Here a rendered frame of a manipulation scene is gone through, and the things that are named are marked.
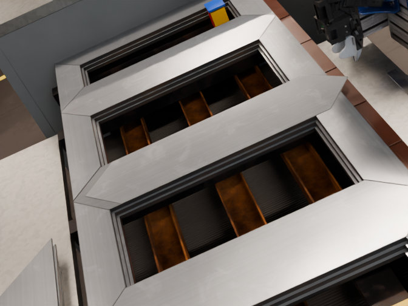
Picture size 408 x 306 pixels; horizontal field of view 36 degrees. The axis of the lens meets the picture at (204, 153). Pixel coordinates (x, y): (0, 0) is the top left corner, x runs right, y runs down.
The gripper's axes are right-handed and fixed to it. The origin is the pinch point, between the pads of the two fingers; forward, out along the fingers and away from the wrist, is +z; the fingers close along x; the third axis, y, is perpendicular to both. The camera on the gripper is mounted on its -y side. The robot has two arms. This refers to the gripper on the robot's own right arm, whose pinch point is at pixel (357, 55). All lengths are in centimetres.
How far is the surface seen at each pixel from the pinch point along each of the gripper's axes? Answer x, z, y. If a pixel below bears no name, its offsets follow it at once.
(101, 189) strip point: -7, 5, 73
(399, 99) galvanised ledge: -2.8, 22.4, -10.3
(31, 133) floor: -197, 90, 117
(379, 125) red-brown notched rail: 18.3, 7.9, 6.3
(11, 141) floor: -199, 90, 129
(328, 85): -1.5, 5.4, 8.8
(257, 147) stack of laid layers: 5.8, 6.7, 33.2
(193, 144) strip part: -5.6, 5.4, 46.6
